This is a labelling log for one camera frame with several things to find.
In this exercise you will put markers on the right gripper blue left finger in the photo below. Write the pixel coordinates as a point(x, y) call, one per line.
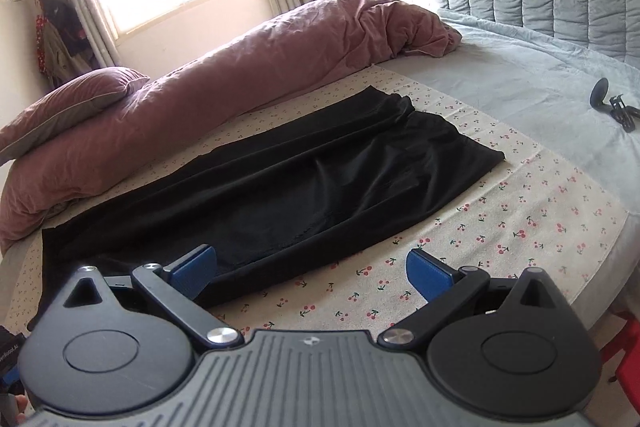
point(192, 272)

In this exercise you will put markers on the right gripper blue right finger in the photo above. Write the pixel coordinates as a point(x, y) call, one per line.
point(430, 276)

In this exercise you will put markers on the black pants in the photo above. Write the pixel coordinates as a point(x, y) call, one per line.
point(282, 202)

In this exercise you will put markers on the cherry print bed sheet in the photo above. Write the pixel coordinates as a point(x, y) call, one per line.
point(536, 210)

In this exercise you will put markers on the pink and grey pillow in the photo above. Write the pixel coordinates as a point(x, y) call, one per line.
point(64, 107)

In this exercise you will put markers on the grey bed cover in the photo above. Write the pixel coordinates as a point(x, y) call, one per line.
point(541, 86)

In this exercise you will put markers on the red stool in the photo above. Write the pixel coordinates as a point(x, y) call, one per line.
point(627, 373)

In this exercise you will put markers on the hanging clothes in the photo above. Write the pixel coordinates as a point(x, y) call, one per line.
point(62, 46)

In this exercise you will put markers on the pink duvet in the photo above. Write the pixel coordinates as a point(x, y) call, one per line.
point(292, 54)

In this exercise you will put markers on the black clip mount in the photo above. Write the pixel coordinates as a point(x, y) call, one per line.
point(625, 115)

